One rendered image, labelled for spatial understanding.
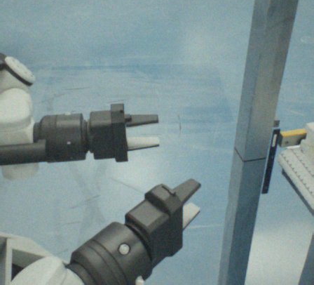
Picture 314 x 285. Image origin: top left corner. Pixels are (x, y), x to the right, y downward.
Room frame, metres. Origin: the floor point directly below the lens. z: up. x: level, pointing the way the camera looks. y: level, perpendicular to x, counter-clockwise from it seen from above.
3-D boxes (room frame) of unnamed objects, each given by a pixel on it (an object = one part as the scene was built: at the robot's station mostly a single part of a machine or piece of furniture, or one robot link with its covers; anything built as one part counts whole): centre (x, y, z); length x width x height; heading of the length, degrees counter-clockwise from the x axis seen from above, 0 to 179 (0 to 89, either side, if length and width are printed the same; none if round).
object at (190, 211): (0.47, -0.04, 0.98); 0.06 x 0.03 x 0.02; 136
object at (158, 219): (0.41, 0.02, 1.01); 0.12 x 0.10 x 0.13; 136
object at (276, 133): (0.80, -0.27, 0.81); 0.02 x 0.01 x 0.20; 104
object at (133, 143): (0.66, 0.03, 0.97); 0.06 x 0.03 x 0.02; 96
